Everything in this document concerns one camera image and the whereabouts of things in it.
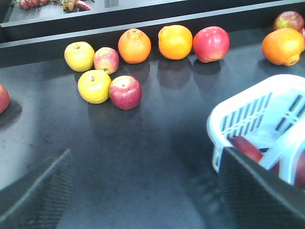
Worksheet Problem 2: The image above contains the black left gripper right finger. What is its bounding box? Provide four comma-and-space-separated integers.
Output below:
218, 147, 305, 229

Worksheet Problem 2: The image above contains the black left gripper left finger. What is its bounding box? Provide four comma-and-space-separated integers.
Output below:
0, 149, 73, 229

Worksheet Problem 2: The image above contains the dark red apple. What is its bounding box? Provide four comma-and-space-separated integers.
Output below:
273, 11, 305, 32
229, 136, 263, 162

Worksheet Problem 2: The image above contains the red yellow apple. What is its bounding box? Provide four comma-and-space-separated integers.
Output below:
295, 152, 305, 188

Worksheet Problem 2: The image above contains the light blue plastic basket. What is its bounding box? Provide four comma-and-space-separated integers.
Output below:
207, 74, 305, 185

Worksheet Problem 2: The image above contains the red apple near basket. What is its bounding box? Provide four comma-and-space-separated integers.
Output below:
193, 26, 230, 63

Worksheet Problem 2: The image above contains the red apple far left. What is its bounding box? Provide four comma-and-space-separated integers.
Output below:
0, 84, 10, 114

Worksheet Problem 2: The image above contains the yellow apple front left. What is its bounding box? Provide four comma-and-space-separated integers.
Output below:
77, 70, 112, 104

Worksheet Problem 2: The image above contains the yellow apple back left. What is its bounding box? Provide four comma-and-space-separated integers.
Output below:
64, 42, 95, 72

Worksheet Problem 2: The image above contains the pink striped apple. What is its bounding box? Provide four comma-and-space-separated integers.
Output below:
93, 47, 119, 74

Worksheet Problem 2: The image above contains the orange beside red apple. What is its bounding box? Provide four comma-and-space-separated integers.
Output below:
158, 24, 193, 60

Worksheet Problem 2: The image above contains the dark red apple back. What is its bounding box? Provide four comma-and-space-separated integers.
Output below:
273, 11, 305, 32

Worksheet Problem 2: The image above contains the orange far left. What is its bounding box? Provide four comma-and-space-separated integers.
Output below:
118, 28, 152, 64

